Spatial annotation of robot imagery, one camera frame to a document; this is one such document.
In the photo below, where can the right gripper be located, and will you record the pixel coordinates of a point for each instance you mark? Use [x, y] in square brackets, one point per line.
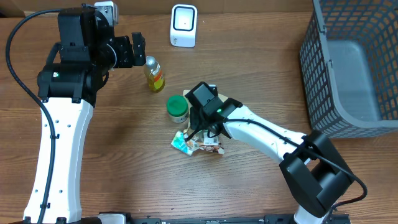
[197, 124]

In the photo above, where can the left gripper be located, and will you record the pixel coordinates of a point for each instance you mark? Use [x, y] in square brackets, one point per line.
[126, 60]

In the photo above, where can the white barcode snack packet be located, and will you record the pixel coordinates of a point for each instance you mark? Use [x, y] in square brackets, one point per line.
[205, 141]

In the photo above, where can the green lid jar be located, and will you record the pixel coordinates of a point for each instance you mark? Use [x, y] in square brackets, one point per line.
[177, 108]

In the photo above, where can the teal tissue pack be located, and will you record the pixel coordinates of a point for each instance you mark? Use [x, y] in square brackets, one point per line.
[179, 143]

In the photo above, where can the yellow liquid bottle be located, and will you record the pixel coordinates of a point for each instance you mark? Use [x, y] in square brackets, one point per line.
[154, 74]

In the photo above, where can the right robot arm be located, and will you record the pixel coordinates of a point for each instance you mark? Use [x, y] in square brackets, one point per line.
[314, 170]

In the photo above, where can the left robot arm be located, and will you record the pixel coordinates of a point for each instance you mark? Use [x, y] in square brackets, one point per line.
[76, 68]

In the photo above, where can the white barcode scanner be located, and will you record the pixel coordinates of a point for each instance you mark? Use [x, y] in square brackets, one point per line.
[183, 25]

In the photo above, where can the grey plastic basket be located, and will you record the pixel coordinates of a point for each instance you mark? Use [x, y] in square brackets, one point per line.
[348, 60]

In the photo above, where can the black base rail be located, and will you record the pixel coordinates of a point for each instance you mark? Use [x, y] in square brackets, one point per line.
[266, 219]

